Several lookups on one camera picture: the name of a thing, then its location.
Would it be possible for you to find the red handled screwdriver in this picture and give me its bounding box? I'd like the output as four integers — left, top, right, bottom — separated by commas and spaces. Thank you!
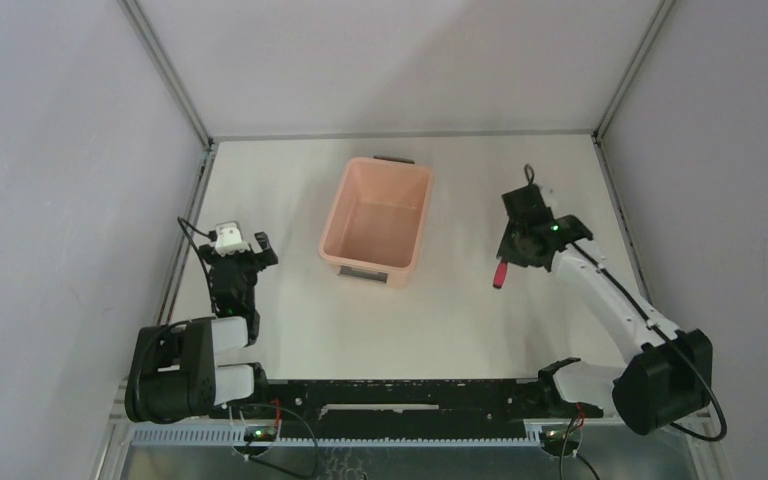
492, 260, 508, 289

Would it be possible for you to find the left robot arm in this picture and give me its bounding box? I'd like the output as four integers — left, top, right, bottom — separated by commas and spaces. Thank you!
124, 223, 278, 424

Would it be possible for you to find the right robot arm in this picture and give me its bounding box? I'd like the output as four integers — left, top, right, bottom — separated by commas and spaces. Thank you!
493, 184, 722, 435

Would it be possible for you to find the pink plastic bin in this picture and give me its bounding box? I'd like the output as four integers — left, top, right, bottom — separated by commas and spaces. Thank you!
318, 157, 434, 288

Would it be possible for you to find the left controller board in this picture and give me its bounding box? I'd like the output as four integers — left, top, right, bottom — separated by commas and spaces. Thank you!
244, 427, 278, 443

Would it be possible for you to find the controller board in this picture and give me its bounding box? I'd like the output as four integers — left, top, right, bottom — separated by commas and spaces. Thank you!
540, 429, 580, 459
244, 427, 278, 443

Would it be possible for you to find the right controller board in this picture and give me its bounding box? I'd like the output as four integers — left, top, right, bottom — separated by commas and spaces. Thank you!
540, 429, 580, 459

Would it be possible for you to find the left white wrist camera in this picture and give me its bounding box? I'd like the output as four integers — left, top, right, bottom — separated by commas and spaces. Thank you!
214, 221, 251, 256

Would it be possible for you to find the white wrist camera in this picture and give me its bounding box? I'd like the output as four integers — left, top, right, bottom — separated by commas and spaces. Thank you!
540, 187, 556, 206
214, 221, 251, 256

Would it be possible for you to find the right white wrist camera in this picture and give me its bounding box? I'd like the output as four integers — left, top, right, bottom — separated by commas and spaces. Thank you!
540, 187, 556, 206

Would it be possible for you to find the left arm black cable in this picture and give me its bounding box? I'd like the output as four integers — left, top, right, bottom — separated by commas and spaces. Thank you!
176, 217, 220, 313

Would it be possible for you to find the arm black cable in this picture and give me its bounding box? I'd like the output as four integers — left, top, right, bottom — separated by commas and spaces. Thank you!
523, 164, 728, 444
176, 217, 220, 313

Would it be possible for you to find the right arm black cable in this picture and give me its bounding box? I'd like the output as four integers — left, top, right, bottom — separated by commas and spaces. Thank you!
523, 164, 728, 444

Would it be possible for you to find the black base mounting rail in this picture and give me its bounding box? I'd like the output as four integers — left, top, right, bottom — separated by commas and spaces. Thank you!
255, 378, 603, 438

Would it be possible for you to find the white slotted cable duct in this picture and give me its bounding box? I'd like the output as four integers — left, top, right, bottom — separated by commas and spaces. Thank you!
131, 424, 542, 448

